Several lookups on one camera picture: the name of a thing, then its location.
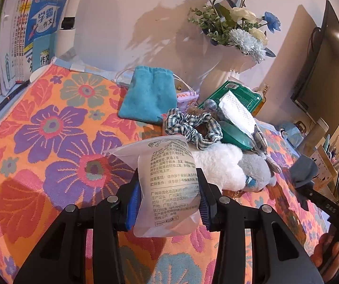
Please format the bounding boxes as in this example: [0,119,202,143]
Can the cream cylindrical bottle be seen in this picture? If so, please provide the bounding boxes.
[301,118,330,157]

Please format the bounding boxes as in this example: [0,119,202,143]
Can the white ribbed vase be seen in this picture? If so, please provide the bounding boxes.
[200,43,259,95]

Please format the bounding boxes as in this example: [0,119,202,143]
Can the light blue cloth bag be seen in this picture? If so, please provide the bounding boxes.
[277,121,306,148]

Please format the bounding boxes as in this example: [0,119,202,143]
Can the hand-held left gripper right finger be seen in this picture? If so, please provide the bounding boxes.
[196,168,325,284]

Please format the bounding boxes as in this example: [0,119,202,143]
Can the brown fuzzy hair tie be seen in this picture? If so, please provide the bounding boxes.
[186,106,217,135]

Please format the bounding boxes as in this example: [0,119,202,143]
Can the row of books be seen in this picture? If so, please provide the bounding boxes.
[0,0,68,98]

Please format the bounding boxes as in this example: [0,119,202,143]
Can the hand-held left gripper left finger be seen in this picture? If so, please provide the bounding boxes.
[13,169,142,284]

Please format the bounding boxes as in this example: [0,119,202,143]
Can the white grey plush toy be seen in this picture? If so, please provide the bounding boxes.
[191,143,278,193]

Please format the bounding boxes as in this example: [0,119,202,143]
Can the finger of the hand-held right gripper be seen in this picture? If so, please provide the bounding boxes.
[296,183,339,221]

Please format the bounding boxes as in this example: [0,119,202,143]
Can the light blue table cover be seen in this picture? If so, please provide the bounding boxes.
[53,56,134,79]

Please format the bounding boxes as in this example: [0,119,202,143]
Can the beige printed pen holder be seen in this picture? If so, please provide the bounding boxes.
[311,145,339,190]

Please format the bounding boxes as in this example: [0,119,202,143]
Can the black monitor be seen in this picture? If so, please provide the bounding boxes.
[291,0,339,137]

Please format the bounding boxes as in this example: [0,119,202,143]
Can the purple tissue packet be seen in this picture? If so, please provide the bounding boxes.
[176,91,200,109]

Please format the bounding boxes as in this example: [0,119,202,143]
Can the amber glass bottle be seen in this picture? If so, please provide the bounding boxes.
[252,84,269,117]

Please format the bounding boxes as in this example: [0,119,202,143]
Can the green checkered scrunchie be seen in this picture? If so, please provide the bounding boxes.
[162,108,224,150]

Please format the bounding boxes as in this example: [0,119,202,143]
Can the black pen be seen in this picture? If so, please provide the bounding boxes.
[0,80,29,119]

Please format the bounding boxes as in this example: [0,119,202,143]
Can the white printed plastic packet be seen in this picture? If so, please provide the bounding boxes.
[107,135,202,238]

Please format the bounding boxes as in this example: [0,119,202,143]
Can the teal drawstring pouch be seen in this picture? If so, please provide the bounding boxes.
[119,66,176,125]

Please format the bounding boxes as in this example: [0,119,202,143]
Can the white paper tissue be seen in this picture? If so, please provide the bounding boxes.
[218,92,259,135]

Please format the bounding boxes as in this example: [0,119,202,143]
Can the bunch of pens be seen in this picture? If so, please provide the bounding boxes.
[323,134,339,166]

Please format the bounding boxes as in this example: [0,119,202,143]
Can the blue grey cloth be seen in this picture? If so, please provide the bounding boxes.
[289,155,319,188]

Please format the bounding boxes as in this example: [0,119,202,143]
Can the grey plaid cloth bow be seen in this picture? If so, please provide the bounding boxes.
[252,124,283,173]

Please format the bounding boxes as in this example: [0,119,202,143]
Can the green tissue pack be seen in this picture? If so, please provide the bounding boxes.
[198,80,264,117]

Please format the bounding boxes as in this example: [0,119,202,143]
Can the orange floral table cloth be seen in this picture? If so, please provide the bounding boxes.
[0,63,330,284]

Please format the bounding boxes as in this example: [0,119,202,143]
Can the blue white artificial flowers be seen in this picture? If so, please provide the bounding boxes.
[187,0,282,64]

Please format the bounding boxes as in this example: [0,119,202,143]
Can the teal plastic wrapped pack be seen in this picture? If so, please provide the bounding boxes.
[218,120,254,150]

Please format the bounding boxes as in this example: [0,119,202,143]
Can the person's right hand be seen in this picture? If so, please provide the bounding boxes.
[311,233,339,275]

